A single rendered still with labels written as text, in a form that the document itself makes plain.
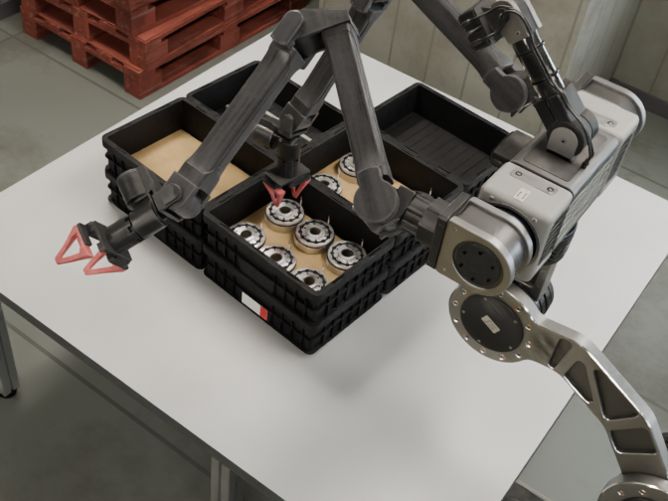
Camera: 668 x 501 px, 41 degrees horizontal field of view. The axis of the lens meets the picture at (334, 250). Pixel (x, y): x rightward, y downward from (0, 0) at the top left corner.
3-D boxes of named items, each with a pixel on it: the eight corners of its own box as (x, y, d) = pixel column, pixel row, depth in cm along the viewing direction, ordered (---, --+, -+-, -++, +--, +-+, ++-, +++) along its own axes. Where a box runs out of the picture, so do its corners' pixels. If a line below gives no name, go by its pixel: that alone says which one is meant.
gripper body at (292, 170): (263, 178, 228) (264, 154, 222) (293, 163, 233) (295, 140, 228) (279, 191, 224) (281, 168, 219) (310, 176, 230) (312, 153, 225)
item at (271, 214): (311, 216, 238) (311, 214, 238) (281, 231, 233) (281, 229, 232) (287, 195, 243) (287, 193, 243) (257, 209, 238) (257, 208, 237)
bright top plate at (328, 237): (341, 234, 234) (342, 232, 234) (316, 252, 228) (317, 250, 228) (312, 215, 238) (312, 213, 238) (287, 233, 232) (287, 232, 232)
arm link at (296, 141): (292, 144, 217) (306, 134, 220) (269, 133, 219) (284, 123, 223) (290, 167, 222) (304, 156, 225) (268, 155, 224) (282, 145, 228)
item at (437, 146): (515, 173, 268) (525, 143, 260) (457, 218, 251) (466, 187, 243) (412, 112, 285) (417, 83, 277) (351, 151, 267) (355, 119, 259)
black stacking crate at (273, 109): (349, 150, 267) (354, 119, 259) (280, 194, 250) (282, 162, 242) (255, 91, 284) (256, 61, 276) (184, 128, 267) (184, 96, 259)
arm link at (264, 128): (293, 117, 213) (312, 112, 220) (255, 98, 217) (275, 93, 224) (281, 162, 219) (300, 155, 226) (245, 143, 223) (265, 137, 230)
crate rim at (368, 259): (396, 245, 226) (398, 238, 225) (316, 305, 209) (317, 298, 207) (282, 168, 243) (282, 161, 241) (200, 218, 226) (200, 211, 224)
